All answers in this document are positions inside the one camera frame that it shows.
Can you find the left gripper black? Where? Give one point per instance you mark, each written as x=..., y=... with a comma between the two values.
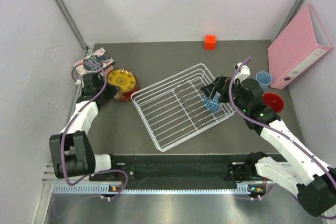
x=112, y=91

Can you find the pink book underneath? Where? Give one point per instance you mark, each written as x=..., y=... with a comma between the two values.
x=108, y=69

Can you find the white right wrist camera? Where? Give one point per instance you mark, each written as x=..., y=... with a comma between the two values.
x=243, y=73

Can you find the pink ring binder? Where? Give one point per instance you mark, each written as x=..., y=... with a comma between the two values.
x=301, y=44

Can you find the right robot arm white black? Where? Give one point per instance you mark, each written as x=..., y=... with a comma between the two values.
x=309, y=179

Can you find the aluminium frame post left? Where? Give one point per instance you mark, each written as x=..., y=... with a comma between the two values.
x=71, y=23

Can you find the red floral plate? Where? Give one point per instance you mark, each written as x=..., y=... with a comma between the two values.
x=124, y=96

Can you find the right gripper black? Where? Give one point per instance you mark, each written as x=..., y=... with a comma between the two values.
x=221, y=85

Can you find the blue white patterned bowl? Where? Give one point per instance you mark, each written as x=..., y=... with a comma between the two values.
x=212, y=105

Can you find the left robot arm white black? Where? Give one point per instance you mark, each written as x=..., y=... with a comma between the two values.
x=70, y=149

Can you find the white wire dish rack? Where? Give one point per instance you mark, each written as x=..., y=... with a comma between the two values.
x=173, y=110

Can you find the orange cube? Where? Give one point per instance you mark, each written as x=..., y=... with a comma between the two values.
x=210, y=42

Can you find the yellow patterned plate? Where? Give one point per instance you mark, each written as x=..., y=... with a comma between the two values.
x=124, y=79

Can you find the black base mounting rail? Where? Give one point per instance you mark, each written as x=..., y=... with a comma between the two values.
x=179, y=171

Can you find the light blue cup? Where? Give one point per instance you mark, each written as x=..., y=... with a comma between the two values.
x=264, y=79

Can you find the Little Women book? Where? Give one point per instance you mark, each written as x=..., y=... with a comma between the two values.
x=93, y=62

